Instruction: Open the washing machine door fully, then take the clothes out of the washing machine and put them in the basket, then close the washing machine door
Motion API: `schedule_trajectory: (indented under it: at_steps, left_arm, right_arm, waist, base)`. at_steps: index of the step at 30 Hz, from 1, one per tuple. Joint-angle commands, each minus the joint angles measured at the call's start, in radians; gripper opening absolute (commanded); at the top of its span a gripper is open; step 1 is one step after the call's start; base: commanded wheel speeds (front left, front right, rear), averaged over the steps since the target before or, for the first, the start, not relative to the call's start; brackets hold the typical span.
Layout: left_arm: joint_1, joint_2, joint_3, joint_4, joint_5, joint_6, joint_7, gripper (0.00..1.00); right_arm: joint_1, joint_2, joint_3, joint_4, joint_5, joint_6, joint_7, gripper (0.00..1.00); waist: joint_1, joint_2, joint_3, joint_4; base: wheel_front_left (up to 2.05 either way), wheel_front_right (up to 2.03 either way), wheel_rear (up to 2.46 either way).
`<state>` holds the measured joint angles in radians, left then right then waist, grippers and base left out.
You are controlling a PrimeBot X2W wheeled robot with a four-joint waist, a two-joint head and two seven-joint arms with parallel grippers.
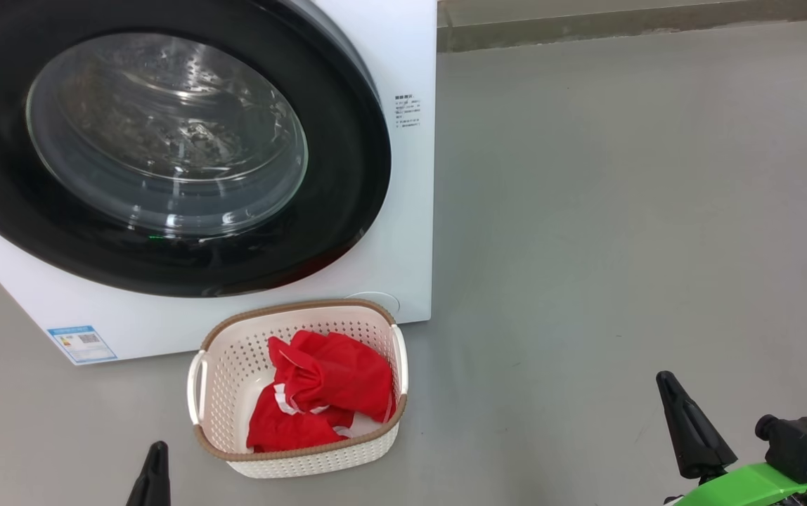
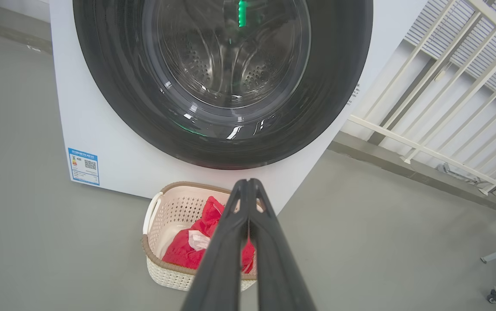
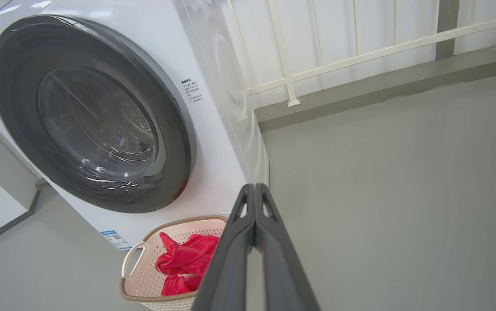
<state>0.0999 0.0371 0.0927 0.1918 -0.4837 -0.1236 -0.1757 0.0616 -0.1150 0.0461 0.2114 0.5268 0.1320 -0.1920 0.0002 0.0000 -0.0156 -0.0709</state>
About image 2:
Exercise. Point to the blue energy label sticker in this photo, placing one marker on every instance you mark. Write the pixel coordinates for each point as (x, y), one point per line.
(84, 166)

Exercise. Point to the steel washer drum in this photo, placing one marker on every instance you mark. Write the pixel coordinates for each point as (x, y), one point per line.
(213, 60)

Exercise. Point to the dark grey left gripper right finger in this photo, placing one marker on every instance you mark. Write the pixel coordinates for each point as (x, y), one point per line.
(278, 272)

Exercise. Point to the white metal railing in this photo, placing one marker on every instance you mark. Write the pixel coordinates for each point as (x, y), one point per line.
(425, 151)

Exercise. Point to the printed instruction text label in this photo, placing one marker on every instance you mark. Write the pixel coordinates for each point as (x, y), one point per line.
(354, 93)

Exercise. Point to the white washing machine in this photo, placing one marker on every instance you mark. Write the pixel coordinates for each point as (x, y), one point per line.
(114, 147)

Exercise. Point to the red cloth garment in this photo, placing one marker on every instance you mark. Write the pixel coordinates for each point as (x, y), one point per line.
(183, 250)

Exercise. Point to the dark round washer door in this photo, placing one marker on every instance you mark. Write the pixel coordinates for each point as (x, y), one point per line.
(109, 77)

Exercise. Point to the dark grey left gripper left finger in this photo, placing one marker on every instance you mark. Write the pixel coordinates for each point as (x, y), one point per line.
(217, 268)

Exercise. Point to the cream laundry basket brown rim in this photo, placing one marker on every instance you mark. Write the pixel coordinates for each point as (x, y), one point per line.
(174, 211)

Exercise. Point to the grey floor bracket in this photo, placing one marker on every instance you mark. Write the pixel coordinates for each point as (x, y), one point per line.
(459, 172)

